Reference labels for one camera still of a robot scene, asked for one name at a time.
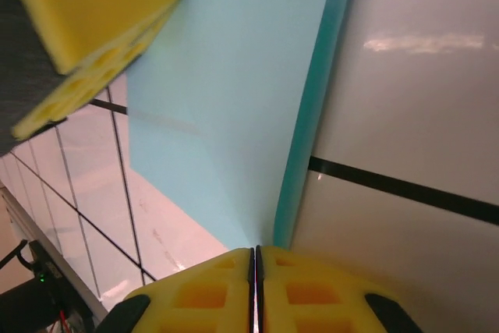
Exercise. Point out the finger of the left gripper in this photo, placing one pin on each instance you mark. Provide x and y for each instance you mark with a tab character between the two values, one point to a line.
82	95
97	1

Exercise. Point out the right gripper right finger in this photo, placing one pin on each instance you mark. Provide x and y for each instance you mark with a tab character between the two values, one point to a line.
312	298

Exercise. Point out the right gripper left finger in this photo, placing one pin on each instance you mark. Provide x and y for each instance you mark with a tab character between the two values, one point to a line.
199	298

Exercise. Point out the light blue paper sheet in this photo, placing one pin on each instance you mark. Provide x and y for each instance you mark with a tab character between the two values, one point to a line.
234	114

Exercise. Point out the long aluminium extrusion rail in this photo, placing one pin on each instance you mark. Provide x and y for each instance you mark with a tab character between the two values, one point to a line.
27	231

